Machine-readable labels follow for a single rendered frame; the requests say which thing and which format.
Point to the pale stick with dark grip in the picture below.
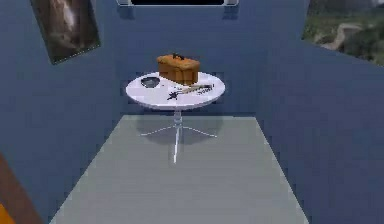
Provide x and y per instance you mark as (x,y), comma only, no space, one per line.
(193,89)

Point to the landscape framed wall picture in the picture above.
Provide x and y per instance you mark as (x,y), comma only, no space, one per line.
(346,30)

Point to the dark framed wall picture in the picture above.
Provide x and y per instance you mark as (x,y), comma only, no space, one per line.
(65,28)

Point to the small black keys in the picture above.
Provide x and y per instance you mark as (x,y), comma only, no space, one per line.
(173,96)

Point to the small grey dish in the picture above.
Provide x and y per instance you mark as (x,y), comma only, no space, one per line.
(149,81)

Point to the white round pedestal table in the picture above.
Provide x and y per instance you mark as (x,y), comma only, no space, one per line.
(156,98)

